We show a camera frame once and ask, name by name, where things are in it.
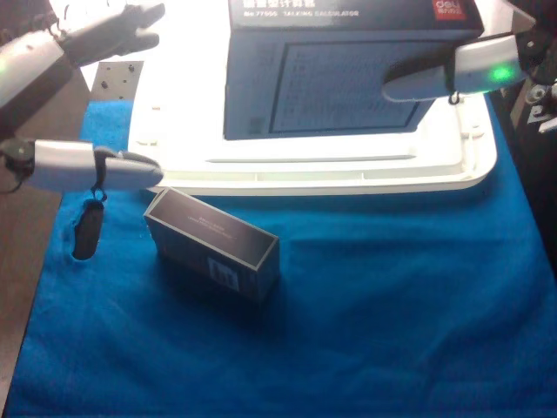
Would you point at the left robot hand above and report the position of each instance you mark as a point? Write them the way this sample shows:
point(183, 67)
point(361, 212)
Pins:
point(61, 165)

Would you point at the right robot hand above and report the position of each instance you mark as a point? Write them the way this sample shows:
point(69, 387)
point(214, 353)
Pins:
point(478, 69)

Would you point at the navy blue product box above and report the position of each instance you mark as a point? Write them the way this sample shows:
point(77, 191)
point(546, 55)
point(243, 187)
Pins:
point(326, 87)

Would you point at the small maroon box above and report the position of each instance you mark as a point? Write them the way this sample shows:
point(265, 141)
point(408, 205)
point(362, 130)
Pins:
point(209, 244)

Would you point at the grey metal plate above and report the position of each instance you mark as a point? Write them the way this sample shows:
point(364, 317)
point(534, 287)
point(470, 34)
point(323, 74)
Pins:
point(115, 82)

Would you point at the blue cloth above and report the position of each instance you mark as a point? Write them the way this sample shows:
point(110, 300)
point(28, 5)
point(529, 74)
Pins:
point(348, 326)

